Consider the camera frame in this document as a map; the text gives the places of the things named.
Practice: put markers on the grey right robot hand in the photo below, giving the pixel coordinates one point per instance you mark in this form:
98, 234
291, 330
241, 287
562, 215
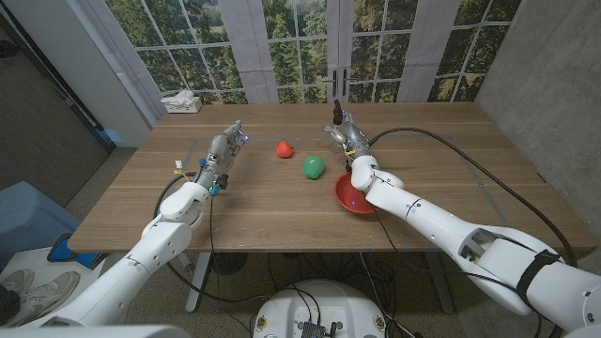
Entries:
354, 138

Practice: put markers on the white tissue box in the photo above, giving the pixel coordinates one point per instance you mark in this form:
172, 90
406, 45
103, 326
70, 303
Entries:
184, 107

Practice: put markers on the printed window backdrop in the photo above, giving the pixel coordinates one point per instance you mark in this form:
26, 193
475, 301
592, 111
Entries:
300, 56

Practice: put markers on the black round floor fan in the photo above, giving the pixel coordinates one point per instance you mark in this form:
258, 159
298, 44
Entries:
228, 263

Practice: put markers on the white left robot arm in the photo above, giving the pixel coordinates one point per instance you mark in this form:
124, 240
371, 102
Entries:
150, 249

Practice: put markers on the white table leg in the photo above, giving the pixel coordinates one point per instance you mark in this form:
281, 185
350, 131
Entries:
198, 281

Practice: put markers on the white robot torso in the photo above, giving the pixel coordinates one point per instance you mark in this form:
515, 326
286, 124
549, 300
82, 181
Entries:
328, 300

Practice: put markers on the grey sneaker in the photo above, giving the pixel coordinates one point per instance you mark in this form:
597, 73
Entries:
51, 288
16, 281

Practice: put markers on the clear spray bottle black head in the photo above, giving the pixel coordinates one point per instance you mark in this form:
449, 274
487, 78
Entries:
337, 112

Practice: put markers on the green toy bell pepper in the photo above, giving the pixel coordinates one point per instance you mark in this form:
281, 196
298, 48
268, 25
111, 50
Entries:
313, 167

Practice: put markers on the red bowl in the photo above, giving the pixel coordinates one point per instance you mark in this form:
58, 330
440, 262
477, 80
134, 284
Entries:
349, 197

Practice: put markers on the white floor board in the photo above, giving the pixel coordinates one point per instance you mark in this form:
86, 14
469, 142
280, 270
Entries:
37, 260

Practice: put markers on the person's dark trouser leg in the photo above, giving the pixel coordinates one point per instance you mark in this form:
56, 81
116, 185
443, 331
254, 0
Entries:
8, 302

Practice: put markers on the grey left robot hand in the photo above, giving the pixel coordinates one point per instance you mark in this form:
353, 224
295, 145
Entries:
220, 152

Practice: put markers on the grey table leg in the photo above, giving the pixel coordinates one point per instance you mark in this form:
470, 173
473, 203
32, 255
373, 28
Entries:
443, 296

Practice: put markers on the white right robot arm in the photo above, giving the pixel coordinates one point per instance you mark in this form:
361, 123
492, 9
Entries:
422, 216

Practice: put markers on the blue plastic bin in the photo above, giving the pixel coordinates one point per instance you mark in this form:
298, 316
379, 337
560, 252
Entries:
28, 220

